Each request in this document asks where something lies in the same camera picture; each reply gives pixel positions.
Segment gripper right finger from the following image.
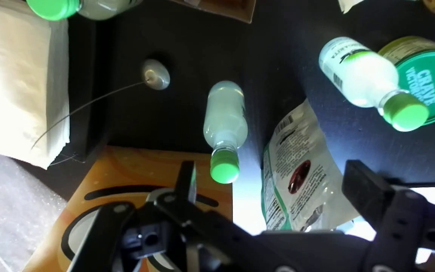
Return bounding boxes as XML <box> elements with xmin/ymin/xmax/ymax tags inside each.
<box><xmin>341</xmin><ymin>159</ymin><xmax>435</xmax><ymax>272</ymax></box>

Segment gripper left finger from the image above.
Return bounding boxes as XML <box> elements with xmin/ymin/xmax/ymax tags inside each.
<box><xmin>66</xmin><ymin>161</ymin><xmax>290</xmax><ymax>272</ymax></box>

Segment orange cardboard drink package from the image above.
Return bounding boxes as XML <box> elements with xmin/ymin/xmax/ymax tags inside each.
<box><xmin>23</xmin><ymin>145</ymin><xmax>233</xmax><ymax>272</ymax></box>

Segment clear bottle with green cap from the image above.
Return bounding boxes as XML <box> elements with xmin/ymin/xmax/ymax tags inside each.
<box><xmin>203</xmin><ymin>80</ymin><xmax>249</xmax><ymax>185</ymax></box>
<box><xmin>318</xmin><ymin>36</ymin><xmax>430</xmax><ymax>133</ymax></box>
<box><xmin>26</xmin><ymin>0</ymin><xmax>143</xmax><ymax>22</ymax></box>

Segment clear printed snack bag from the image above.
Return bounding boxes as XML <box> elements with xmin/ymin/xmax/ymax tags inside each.
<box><xmin>261</xmin><ymin>99</ymin><xmax>360</xmax><ymax>232</ymax></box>

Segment round tin with green lid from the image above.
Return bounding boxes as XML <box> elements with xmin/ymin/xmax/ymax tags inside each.
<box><xmin>378</xmin><ymin>36</ymin><xmax>435</xmax><ymax>125</ymax></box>

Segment silver oval metal disc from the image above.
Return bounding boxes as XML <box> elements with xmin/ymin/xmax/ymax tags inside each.
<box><xmin>141</xmin><ymin>59</ymin><xmax>171</xmax><ymax>91</ymax></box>

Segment grey foam sheet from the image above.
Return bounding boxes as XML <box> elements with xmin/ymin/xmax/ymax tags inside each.
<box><xmin>0</xmin><ymin>150</ymin><xmax>68</xmax><ymax>272</ymax></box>

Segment brown cardboard box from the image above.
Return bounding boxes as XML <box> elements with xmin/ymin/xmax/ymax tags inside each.
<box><xmin>170</xmin><ymin>0</ymin><xmax>257</xmax><ymax>24</ymax></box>

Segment white paper scrap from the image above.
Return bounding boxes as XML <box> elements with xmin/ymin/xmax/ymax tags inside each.
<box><xmin>337</xmin><ymin>0</ymin><xmax>366</xmax><ymax>14</ymax></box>

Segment stack of white napkins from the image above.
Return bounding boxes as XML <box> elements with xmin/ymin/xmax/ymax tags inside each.
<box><xmin>0</xmin><ymin>0</ymin><xmax>71</xmax><ymax>170</ymax></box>

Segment thin grey wire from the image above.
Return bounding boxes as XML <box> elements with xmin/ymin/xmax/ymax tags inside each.
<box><xmin>31</xmin><ymin>80</ymin><xmax>151</xmax><ymax>151</ymax></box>

